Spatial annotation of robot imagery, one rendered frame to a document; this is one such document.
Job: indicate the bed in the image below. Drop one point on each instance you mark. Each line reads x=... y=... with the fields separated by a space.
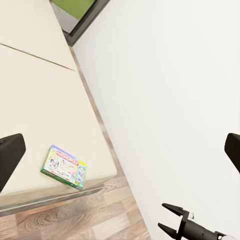
x=43 y=97

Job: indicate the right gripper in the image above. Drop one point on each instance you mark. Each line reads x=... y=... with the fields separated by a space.
x=187 y=229

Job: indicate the board game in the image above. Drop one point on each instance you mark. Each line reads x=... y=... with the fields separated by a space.
x=64 y=167

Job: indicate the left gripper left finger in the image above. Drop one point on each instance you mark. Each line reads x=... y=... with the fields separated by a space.
x=12 y=150

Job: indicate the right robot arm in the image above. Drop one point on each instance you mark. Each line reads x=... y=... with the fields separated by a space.
x=188 y=228

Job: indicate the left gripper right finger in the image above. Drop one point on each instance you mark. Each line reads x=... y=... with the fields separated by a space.
x=232 y=148

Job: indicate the door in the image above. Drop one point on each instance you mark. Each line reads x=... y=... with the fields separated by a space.
x=76 y=16

